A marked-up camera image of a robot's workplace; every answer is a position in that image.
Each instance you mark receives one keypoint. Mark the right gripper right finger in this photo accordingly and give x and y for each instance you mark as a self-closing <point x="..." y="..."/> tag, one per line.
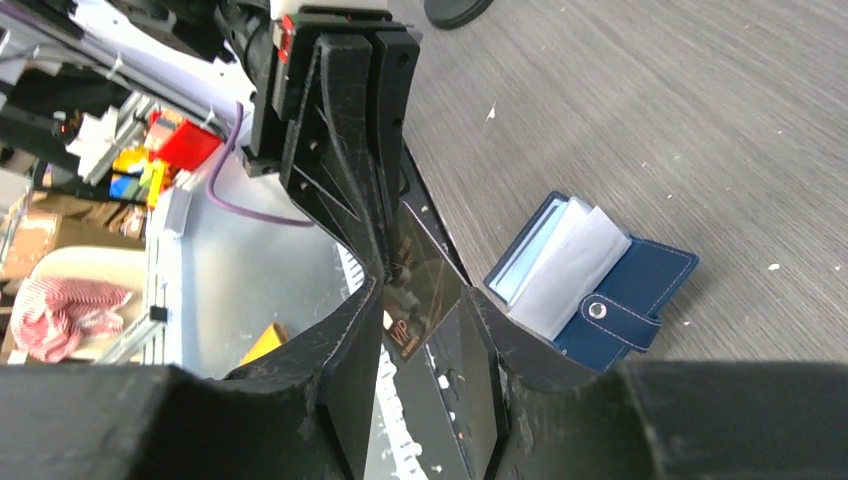
<point x="518" y="390"/>

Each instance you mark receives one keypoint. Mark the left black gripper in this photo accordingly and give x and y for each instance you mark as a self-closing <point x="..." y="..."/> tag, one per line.
<point x="327" y="167"/>

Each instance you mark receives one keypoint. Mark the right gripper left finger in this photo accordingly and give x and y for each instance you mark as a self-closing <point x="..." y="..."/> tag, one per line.
<point x="309" y="403"/>

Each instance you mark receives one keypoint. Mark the grey credit card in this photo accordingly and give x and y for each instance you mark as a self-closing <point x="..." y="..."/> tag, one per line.
<point x="424" y="283"/>

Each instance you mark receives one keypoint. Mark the blue leather card holder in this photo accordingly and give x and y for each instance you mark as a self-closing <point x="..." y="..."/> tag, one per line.
<point x="578" y="280"/>

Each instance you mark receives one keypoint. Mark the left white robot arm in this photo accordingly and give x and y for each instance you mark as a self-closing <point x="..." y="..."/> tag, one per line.
<point x="67" y="66"/>

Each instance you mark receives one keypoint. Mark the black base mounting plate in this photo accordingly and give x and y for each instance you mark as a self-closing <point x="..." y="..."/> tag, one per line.
<point x="431" y="388"/>

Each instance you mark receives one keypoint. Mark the red microphone with stand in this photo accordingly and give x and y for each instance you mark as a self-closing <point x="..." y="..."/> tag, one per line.
<point x="453" y="14"/>

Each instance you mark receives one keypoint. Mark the red white striped cloth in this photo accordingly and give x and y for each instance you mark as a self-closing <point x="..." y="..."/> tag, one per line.
<point x="53" y="316"/>

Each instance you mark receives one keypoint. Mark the cardboard box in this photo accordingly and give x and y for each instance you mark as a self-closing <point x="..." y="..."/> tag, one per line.
<point x="40" y="233"/>

